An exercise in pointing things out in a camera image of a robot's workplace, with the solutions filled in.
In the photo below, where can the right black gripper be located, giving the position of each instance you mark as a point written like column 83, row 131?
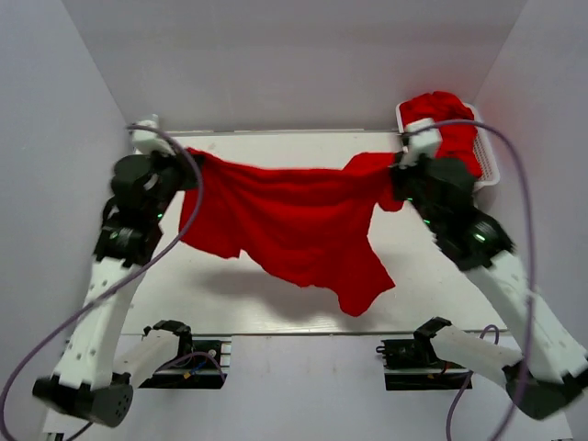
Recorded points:
column 401, row 174

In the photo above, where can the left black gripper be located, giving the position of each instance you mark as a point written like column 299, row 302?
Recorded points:
column 182, row 170

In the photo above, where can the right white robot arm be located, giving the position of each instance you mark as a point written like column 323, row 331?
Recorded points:
column 548, row 371

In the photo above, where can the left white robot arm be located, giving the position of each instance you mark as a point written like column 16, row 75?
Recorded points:
column 90, row 381

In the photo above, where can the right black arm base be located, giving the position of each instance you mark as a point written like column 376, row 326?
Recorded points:
column 407, row 368

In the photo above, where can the white plastic basket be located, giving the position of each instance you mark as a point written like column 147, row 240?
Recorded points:
column 482, row 149

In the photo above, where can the red t shirt pile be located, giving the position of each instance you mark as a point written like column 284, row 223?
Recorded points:
column 457, row 140

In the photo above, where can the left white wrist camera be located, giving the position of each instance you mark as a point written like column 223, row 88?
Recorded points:
column 147, row 142

